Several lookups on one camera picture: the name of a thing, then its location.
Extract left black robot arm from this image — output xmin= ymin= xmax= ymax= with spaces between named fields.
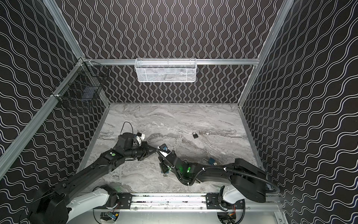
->
xmin=27 ymin=133 xmax=157 ymax=224

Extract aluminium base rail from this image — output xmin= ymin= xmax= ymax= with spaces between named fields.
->
xmin=95 ymin=193 xmax=280 ymax=212

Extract black wire mesh basket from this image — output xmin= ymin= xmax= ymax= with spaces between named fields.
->
xmin=54 ymin=58 xmax=110 ymax=114

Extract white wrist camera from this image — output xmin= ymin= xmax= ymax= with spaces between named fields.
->
xmin=133 ymin=133 xmax=145 ymax=147
xmin=158 ymin=144 xmax=171 ymax=154

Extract left blue padlock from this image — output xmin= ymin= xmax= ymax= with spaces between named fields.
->
xmin=159 ymin=163 xmax=169 ymax=177

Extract white wire mesh basket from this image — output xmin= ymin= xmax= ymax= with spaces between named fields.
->
xmin=134 ymin=58 xmax=198 ymax=83

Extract right blue padlock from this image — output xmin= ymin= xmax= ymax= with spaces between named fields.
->
xmin=202 ymin=157 xmax=217 ymax=166

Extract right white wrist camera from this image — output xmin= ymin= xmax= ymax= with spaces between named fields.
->
xmin=158 ymin=144 xmax=171 ymax=154

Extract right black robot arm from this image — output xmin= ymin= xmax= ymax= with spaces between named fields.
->
xmin=157 ymin=149 xmax=266 ymax=203

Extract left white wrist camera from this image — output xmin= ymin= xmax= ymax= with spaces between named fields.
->
xmin=133 ymin=133 xmax=145 ymax=147

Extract blue padlock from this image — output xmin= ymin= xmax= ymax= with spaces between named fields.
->
xmin=202 ymin=157 xmax=217 ymax=166
xmin=159 ymin=163 xmax=169 ymax=177

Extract black padlock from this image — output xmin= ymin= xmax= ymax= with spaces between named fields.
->
xmin=192 ymin=132 xmax=199 ymax=139

